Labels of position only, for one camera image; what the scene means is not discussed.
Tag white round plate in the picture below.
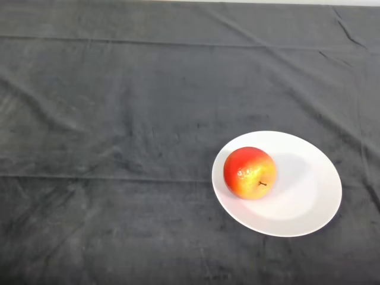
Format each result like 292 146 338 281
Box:
211 130 343 238

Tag red yellow apple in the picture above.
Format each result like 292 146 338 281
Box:
223 146 278 200

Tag black cloth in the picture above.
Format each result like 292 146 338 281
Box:
0 0 380 285

